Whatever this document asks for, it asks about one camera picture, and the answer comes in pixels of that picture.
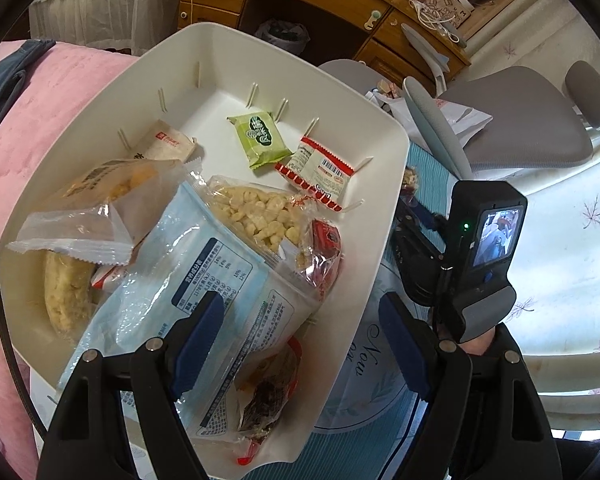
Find green snack packet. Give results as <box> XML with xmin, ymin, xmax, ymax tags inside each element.
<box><xmin>226</xmin><ymin>110</ymin><xmax>293</xmax><ymax>172</ymax></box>

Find beige cracker packet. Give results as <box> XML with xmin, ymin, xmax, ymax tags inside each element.
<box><xmin>130</xmin><ymin>119</ymin><xmax>197</xmax><ymax>163</ymax></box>

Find white earphone cable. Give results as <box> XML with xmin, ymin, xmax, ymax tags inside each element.
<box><xmin>410</xmin><ymin>0</ymin><xmax>468</xmax><ymax>48</ymax></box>

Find blue jeans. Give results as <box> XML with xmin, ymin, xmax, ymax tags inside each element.
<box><xmin>0</xmin><ymin>37</ymin><xmax>56</xmax><ymax>131</ymax></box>

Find person's right hand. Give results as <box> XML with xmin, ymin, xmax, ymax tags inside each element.
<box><xmin>461</xmin><ymin>326</ymin><xmax>502</xmax><ymax>361</ymax></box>

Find striped red white small packet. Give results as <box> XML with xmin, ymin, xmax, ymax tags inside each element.
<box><xmin>274</xmin><ymin>136</ymin><xmax>356</xmax><ymax>211</ymax></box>

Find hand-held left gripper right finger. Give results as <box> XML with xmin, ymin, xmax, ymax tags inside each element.
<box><xmin>377</xmin><ymin>291</ymin><xmax>563</xmax><ymax>480</ymax></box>

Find tree print tablecloth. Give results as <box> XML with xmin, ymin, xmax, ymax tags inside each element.
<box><xmin>30</xmin><ymin>145</ymin><xmax>461</xmax><ymax>480</ymax></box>

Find clear nut packet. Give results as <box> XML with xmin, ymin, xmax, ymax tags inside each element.
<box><xmin>399</xmin><ymin>165</ymin><xmax>423</xmax><ymax>201</ymax></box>

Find white plastic bag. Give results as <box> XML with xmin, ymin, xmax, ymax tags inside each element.
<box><xmin>370</xmin><ymin>80</ymin><xmax>493</xmax><ymax>146</ymax></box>

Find light blue snack packet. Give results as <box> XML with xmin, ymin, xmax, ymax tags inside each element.
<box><xmin>57</xmin><ymin>180</ymin><xmax>326</xmax><ymax>443</ymax></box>

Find pink blanket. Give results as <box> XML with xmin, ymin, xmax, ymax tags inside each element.
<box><xmin>0</xmin><ymin>40</ymin><xmax>141</xmax><ymax>461</ymax></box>

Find white plastic tray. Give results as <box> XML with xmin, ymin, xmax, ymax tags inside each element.
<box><xmin>0</xmin><ymin>22</ymin><xmax>411</xmax><ymax>466</ymax></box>

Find black cable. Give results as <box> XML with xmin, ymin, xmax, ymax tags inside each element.
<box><xmin>0</xmin><ymin>200</ymin><xmax>48</xmax><ymax>436</ymax></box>

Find grey office chair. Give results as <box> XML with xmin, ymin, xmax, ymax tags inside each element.
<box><xmin>320</xmin><ymin>22</ymin><xmax>600</xmax><ymax>186</ymax></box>

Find white lace covered cabinet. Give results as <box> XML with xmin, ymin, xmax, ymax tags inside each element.
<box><xmin>27</xmin><ymin>0</ymin><xmax>186</xmax><ymax>56</ymax></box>

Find black trash bin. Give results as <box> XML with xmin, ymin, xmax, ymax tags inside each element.
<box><xmin>254</xmin><ymin>19</ymin><xmax>311</xmax><ymax>56</ymax></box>

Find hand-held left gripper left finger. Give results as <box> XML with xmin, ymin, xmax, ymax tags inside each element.
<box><xmin>37</xmin><ymin>290</ymin><xmax>226</xmax><ymax>480</ymax></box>

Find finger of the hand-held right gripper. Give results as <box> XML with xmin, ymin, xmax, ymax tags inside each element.
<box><xmin>394</xmin><ymin>199</ymin><xmax>448</xmax><ymax>236</ymax></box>

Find brown translucent pastry packet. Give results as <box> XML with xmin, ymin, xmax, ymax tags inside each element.
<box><xmin>5</xmin><ymin>159</ymin><xmax>201</xmax><ymax>266</ymax></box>

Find floral curtain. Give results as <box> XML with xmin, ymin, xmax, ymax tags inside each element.
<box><xmin>460</xmin><ymin>0</ymin><xmax>600</xmax><ymax>431</ymax></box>

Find puffed rice bar packet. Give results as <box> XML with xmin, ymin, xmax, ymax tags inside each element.
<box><xmin>200</xmin><ymin>175</ymin><xmax>316</xmax><ymax>271</ymax></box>

